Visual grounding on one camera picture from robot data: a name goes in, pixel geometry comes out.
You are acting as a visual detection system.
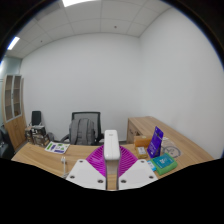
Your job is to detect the brown cardboard box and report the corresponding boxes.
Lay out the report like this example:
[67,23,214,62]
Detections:
[24,125,36,144]

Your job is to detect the orange box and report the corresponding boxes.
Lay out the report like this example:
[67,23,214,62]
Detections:
[133,135,152,149]

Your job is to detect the green and purple leaflet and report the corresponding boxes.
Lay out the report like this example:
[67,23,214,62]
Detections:
[44,141,71,155]

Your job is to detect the purple standing card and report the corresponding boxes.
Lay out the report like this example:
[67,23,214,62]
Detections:
[146,125,165,159]

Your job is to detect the small blue box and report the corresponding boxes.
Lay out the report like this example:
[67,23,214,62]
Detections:
[146,159,158,172]

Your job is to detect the clear plastic bag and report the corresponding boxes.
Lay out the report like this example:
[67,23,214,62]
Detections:
[160,136,183,160]

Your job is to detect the black mesh office chair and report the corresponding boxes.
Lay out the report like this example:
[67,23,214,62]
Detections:
[59,111,105,147]

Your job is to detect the white charger block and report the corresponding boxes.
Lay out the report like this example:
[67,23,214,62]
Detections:
[103,129,120,176]

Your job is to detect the small beige box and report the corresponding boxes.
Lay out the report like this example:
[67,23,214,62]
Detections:
[135,146,149,159]

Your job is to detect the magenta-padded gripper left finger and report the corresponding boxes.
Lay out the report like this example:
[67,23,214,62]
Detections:
[65,144,108,192]

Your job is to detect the grey backpack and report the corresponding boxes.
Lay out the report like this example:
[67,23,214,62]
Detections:
[68,117,96,146]

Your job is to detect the black leather armchair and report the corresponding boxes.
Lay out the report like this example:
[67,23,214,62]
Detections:
[0,124,16,160]

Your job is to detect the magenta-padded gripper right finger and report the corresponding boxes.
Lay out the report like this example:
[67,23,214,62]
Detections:
[118,145,159,191]

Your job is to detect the wooden glass-door cabinet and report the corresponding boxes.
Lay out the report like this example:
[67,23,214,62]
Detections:
[1,73,28,151]

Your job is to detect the green flat box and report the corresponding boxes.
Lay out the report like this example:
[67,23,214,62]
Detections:
[150,152,179,176]

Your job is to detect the dark printed box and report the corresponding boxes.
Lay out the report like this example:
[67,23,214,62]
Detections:
[32,124,50,148]

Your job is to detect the rectangular ceiling light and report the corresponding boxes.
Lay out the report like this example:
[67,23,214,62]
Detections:
[7,36,21,51]
[61,0,98,8]

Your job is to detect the black visitor chair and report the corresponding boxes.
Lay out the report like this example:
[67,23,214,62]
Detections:
[30,110,43,128]

